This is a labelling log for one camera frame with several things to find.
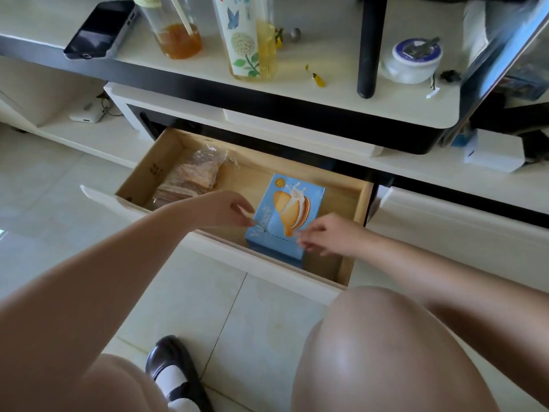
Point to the person's left hand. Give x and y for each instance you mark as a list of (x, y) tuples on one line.
[(214, 210)]

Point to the person's right hand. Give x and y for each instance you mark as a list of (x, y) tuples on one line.
[(336, 235)]

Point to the person's right fingers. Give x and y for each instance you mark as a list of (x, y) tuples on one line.
[(309, 238)]

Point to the person's left fingers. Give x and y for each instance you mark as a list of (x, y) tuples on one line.
[(245, 212)]

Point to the blue biscuit box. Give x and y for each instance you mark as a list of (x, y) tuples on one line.
[(283, 210)]

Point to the person's left forearm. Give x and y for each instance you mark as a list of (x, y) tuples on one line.
[(85, 291)]

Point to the person's right forearm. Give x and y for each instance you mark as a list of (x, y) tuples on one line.
[(450, 278)]

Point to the open wooden drawer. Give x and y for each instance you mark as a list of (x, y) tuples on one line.
[(240, 175)]

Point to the clear plastic snack bag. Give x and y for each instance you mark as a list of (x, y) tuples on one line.
[(191, 178)]

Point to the person's right leg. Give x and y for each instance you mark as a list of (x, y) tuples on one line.
[(386, 356)]

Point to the person's leg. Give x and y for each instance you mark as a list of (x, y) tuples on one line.
[(120, 386), (386, 356)]

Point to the white tv cabinet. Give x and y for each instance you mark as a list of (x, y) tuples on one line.
[(454, 235)]

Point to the black leather shoe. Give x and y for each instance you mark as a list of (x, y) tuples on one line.
[(169, 354)]

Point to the floral bottle with yellow liquid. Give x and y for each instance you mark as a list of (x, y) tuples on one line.
[(244, 38)]

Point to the small yellow figure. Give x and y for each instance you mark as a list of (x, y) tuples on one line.
[(278, 38)]

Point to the white sock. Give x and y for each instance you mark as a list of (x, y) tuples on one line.
[(171, 379)]

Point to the clear jar with orange liquid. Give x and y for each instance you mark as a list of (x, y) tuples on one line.
[(178, 40)]

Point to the small silver ball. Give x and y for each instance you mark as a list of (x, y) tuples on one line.
[(295, 34)]

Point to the white router box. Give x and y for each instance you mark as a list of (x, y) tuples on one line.
[(88, 111)]

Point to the small white tag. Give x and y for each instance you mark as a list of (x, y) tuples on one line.
[(432, 92)]

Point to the black monitor stand leg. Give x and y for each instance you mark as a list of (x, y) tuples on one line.
[(371, 47)]

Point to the white round tin blue lid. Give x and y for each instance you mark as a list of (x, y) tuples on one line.
[(409, 62)]

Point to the small white box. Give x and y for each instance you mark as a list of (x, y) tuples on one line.
[(493, 152)]

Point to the person's left leg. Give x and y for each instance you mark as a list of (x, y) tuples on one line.
[(120, 386)]

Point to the small black clip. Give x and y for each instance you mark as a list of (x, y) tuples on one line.
[(450, 75)]

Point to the black smartphone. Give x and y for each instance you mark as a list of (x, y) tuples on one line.
[(101, 29)]

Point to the black flat screen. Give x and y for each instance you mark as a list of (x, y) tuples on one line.
[(493, 59)]

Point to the blue printed box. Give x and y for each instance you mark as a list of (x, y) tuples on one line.
[(525, 81)]

